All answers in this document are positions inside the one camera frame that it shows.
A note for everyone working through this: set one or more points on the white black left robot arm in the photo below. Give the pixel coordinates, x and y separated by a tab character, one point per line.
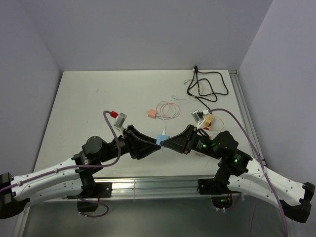
74	176

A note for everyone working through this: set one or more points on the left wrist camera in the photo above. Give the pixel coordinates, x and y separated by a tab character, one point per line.
119	121

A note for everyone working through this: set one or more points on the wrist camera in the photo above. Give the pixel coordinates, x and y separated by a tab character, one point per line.
119	121
199	117

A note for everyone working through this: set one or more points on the yellow charger plug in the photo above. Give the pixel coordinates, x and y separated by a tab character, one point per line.
209	120

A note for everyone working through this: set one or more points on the aluminium rail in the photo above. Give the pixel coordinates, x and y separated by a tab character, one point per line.
245	114
147	187

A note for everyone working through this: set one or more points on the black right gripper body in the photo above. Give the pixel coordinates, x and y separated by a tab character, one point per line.
193	137

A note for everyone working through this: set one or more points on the blue charger plug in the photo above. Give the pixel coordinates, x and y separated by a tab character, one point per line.
161	138

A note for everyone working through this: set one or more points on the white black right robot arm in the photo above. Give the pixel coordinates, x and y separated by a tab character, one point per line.
240	172

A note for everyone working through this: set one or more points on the aluminium right side rail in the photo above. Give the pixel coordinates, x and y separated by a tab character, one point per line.
245	114

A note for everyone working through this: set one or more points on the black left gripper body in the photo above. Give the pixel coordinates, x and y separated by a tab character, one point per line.
125	145

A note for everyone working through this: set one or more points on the aluminium front rail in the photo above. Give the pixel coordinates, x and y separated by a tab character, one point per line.
147	187

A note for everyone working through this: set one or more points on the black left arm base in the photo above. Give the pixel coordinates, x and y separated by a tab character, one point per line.
86	205

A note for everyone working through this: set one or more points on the beige red power strip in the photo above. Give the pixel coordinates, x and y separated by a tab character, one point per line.
208	130

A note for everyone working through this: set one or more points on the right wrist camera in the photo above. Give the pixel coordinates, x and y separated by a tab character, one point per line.
199	117

